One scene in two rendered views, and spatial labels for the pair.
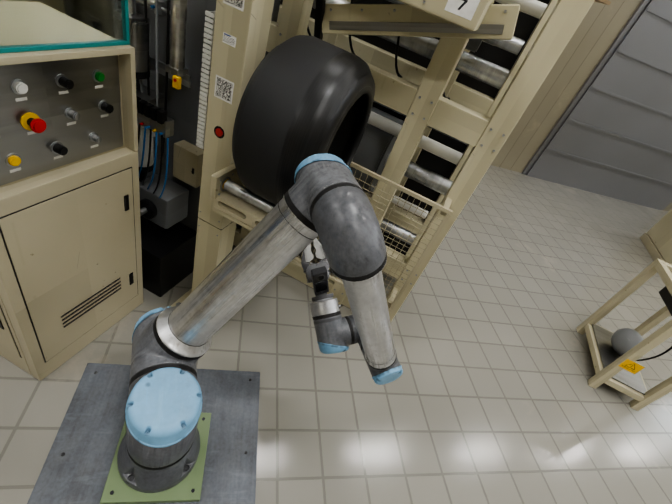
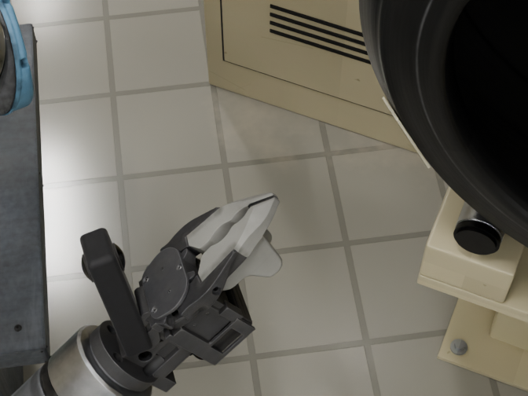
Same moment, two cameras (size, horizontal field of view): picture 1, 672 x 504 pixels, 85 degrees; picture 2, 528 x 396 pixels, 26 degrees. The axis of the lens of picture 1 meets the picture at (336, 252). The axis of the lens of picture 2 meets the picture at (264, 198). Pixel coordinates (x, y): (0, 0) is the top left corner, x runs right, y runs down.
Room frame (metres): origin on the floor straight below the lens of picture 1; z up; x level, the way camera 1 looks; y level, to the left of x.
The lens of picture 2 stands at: (1.05, -0.40, 1.82)
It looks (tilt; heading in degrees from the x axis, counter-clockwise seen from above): 58 degrees down; 103
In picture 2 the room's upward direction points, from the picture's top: straight up
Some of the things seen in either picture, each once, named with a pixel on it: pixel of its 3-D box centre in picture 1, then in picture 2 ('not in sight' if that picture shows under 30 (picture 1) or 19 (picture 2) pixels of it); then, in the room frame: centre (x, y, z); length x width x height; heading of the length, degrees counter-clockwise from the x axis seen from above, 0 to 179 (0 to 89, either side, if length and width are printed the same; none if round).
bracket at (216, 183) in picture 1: (243, 170); not in sight; (1.31, 0.49, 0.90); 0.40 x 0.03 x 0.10; 171
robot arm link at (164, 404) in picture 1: (164, 412); not in sight; (0.36, 0.22, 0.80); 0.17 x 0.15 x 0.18; 33
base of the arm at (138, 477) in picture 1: (161, 442); not in sight; (0.35, 0.22, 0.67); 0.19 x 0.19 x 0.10
